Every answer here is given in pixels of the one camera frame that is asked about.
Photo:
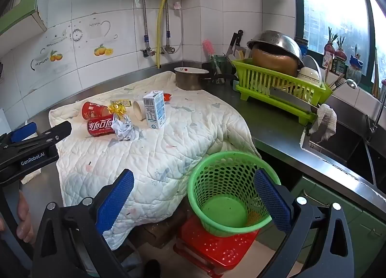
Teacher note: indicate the glass utensil jar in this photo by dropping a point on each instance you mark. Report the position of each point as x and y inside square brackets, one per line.
[221, 65]

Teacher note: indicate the green drip tray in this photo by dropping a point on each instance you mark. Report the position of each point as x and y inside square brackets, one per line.
[271, 103]

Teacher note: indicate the red plastic stool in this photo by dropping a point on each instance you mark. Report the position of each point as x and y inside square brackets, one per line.
[211, 247]

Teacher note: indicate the orange snack packet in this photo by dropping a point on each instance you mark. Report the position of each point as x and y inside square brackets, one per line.
[167, 96]

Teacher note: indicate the white bowl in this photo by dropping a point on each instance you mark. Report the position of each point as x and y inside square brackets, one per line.
[309, 77]

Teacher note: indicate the window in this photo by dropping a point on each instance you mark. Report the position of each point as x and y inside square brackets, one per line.
[331, 0]

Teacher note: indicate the brown cooking pot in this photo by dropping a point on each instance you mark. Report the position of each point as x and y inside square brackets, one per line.
[271, 60]

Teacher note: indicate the yellow wrapper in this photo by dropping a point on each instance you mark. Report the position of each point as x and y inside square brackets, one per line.
[125, 103]

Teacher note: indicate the blue sprouting plant jar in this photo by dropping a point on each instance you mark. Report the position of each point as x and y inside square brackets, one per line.
[355, 68]

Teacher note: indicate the red paper cup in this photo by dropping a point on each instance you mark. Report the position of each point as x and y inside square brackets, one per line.
[92, 110]

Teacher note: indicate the white plate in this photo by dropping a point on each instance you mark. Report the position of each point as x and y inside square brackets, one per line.
[313, 62]

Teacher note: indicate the white paper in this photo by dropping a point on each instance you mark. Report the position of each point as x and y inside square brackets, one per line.
[123, 130]

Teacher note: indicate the steel faucet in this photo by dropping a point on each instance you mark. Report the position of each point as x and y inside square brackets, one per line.
[378, 106]

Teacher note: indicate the person's left hand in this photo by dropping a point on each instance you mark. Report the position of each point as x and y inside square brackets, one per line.
[25, 220]

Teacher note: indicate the green plastic wastebasket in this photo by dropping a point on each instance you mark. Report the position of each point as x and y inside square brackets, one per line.
[223, 211]

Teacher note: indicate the steel ladle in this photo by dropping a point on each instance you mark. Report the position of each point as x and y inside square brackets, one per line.
[351, 84]

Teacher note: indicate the steel sink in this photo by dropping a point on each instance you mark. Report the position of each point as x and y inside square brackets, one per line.
[346, 151]

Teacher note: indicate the green base cabinet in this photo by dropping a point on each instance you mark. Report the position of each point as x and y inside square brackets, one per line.
[331, 214]

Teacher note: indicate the gold foil ribbon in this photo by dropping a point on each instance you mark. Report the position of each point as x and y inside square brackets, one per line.
[116, 109]

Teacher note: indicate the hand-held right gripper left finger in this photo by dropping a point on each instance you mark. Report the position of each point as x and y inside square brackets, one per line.
[114, 202]

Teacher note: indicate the red soda can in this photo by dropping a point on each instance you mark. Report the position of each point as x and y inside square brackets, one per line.
[99, 127]

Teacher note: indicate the green dish rack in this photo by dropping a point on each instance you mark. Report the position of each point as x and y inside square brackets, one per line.
[256, 77]

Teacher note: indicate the white quilted blanket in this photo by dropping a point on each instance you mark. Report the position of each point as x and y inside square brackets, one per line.
[181, 145]

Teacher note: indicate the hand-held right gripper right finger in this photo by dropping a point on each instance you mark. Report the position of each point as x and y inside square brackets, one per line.
[273, 202]

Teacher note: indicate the steel cleaver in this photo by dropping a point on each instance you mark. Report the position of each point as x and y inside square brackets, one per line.
[289, 96]

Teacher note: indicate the red sprouting plant jar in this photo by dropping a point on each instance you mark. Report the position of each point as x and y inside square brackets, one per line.
[329, 51]
[340, 59]

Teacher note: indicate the steel colander bowl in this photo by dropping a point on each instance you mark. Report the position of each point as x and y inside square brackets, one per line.
[277, 41]

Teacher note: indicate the white milk carton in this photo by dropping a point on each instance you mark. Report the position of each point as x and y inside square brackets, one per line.
[153, 112]

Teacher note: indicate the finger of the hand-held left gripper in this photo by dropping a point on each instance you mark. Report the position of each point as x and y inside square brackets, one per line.
[22, 132]
[51, 134]

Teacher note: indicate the white dish cloth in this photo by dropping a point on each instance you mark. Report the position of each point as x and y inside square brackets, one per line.
[324, 121]

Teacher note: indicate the white paper cup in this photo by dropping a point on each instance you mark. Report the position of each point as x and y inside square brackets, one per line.
[138, 110]

